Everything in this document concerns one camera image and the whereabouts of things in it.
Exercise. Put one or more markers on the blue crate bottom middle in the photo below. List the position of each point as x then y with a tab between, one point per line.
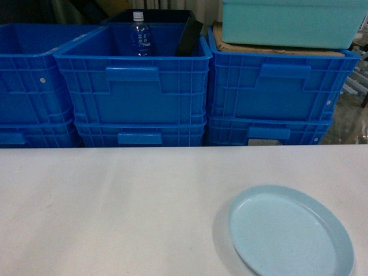
141	135

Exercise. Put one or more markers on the teal plastic tub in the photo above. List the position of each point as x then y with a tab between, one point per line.
303	24

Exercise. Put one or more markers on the black flat board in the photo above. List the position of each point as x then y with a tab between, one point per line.
189	37

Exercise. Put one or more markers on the blue crate top left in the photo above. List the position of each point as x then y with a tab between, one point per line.
33	90

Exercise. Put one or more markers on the blue crate top middle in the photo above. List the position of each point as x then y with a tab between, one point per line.
108	85

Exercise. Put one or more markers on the brown cardboard sheet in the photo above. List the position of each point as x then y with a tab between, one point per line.
276	49

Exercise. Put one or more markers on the light blue round tray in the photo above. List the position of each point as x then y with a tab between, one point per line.
277	230

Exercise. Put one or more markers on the blue crate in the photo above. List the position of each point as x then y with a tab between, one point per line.
63	135
275	86
108	85
231	131
141	135
33	90

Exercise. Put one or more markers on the blue crate bottom right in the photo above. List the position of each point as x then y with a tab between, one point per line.
231	131

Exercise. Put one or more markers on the blue crate top right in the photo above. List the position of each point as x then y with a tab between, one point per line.
275	86

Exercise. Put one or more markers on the clear water bottle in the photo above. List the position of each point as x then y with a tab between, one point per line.
140	35

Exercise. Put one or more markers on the blue crate bottom left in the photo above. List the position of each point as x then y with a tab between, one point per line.
63	135

